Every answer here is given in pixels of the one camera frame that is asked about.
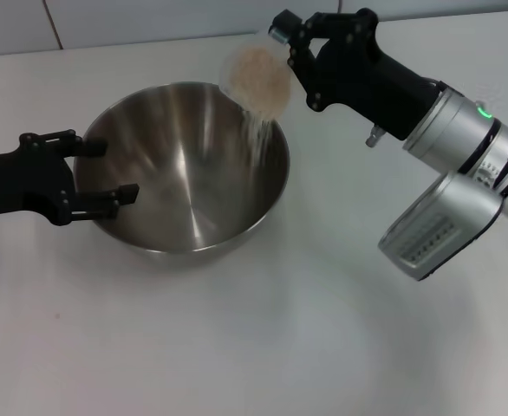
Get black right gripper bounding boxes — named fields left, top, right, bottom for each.
left=267, top=7, right=446, bottom=141

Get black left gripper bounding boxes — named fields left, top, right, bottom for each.
left=0, top=128, right=140, bottom=227

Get clear plastic measuring cup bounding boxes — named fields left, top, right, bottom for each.
left=217, top=25, right=301, bottom=125

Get white rice grains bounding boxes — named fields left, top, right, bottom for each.
left=227, top=45, right=290, bottom=174

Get stainless steel mixing bowl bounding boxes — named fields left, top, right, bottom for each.
left=72, top=81, right=292, bottom=266

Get white partition board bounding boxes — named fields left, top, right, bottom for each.
left=0, top=0, right=508, bottom=60

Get silver cable connector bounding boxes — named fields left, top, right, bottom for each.
left=365, top=124, right=386, bottom=149

